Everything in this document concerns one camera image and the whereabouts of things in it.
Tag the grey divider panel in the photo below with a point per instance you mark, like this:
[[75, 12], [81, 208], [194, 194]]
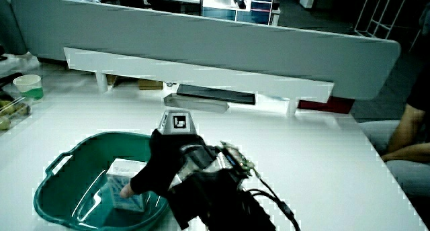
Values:
[[201, 39]]

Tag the printed box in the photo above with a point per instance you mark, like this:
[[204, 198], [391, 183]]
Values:
[[228, 2]]

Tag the teal plastic plate basin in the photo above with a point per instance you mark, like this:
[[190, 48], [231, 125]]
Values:
[[84, 147]]

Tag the white green paper cup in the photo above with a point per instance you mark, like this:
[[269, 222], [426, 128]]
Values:
[[29, 86]]

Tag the clear box of fruit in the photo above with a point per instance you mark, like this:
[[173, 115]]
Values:
[[13, 111]]

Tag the brown cardboard box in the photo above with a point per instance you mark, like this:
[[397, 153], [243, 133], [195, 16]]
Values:
[[150, 85]]

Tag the grey shallow tray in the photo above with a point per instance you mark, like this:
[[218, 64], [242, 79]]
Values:
[[195, 103]]

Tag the white blue milk carton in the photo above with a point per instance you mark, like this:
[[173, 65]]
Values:
[[117, 169]]

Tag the dark red box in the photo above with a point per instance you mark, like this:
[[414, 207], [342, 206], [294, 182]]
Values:
[[326, 105]]

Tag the black keyboard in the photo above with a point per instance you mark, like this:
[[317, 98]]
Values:
[[215, 94]]

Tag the white shelf riser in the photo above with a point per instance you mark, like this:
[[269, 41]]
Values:
[[201, 76]]

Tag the grey chair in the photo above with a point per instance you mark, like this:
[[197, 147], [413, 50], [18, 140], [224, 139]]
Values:
[[10, 29]]

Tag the person's right hand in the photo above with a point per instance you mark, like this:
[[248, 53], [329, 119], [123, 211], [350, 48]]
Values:
[[164, 157]]

